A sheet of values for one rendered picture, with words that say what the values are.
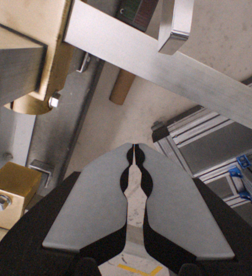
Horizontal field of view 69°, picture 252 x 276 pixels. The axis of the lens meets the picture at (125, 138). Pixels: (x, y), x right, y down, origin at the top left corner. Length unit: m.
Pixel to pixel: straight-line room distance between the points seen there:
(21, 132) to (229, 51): 0.98
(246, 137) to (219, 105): 0.87
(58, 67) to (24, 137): 0.35
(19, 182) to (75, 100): 0.15
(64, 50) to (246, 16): 1.02
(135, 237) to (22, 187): 0.18
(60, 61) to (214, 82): 0.13
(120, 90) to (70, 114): 0.63
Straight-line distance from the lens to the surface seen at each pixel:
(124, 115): 1.08
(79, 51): 0.26
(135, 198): 1.45
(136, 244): 0.32
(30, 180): 0.28
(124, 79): 0.94
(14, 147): 0.54
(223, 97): 0.18
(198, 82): 0.17
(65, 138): 0.37
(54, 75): 0.17
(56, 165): 0.41
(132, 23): 0.31
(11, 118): 0.50
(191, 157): 1.00
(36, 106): 0.18
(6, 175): 0.29
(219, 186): 1.18
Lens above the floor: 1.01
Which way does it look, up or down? 62 degrees down
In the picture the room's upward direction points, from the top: 176 degrees counter-clockwise
